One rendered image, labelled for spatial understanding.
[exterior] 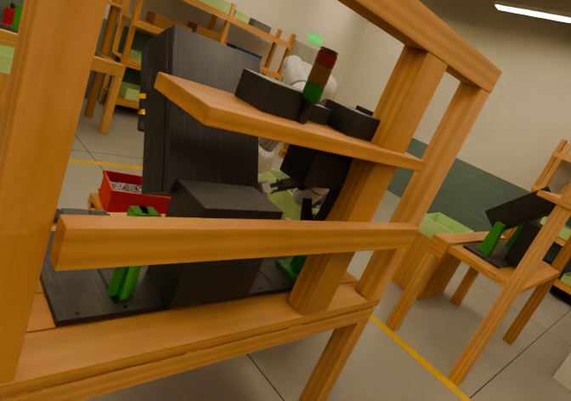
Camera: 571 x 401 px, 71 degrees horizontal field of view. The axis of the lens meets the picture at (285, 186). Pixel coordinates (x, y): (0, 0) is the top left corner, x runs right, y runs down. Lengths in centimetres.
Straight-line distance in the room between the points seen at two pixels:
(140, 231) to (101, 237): 7
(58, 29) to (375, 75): 934
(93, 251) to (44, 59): 34
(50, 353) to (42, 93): 62
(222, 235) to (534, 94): 779
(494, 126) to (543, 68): 121
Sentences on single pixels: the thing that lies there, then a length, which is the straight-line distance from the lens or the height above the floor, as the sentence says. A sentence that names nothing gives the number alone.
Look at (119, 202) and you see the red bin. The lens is 188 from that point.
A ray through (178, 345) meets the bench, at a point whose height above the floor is 88.
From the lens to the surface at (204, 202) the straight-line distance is 114.
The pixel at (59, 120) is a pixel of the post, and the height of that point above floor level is 145.
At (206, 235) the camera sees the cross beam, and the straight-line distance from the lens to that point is 93.
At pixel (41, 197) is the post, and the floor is 131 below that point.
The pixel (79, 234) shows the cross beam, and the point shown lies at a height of 126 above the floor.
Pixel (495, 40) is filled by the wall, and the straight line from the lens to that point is 894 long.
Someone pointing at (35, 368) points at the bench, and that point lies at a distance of 110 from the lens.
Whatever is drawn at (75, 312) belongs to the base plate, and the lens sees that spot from 121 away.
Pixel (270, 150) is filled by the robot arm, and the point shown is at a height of 119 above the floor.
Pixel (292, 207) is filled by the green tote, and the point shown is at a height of 89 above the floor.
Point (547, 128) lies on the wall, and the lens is 826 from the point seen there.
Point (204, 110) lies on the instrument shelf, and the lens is 81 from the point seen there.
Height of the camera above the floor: 167
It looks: 16 degrees down
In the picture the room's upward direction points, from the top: 23 degrees clockwise
